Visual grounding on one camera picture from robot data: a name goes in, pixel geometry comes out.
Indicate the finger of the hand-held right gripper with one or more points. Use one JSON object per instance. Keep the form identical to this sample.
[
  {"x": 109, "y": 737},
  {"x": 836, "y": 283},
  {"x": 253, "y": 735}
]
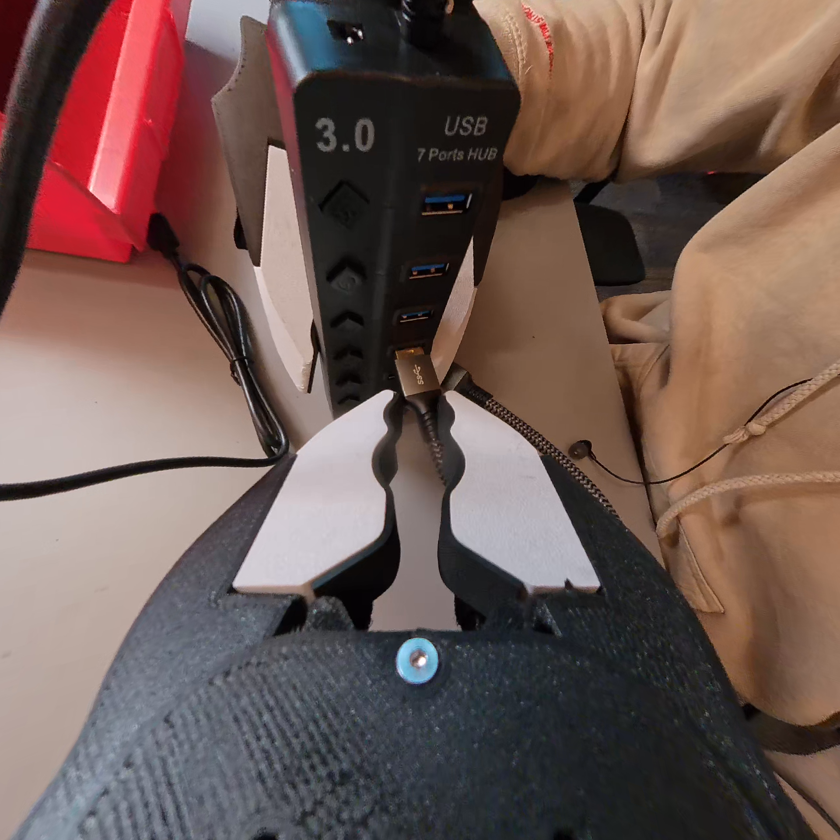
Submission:
[
  {"x": 279, "y": 229},
  {"x": 458, "y": 308}
]

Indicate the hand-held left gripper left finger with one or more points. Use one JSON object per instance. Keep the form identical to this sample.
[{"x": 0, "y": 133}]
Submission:
[{"x": 321, "y": 518}]

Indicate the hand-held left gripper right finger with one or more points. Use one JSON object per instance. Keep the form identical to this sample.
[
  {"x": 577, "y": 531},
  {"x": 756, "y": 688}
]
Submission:
[{"x": 518, "y": 518}]

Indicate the black usb hub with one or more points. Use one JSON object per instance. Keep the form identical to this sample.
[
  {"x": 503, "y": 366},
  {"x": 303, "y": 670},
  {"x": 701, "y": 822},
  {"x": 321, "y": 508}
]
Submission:
[{"x": 367, "y": 197}]

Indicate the red plastic bin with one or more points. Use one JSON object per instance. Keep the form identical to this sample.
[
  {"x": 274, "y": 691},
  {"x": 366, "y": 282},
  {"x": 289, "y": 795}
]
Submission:
[{"x": 111, "y": 131}]

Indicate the person's beige hoodie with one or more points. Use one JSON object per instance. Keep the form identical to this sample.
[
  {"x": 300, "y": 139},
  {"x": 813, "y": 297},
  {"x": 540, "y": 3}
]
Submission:
[{"x": 754, "y": 394}]

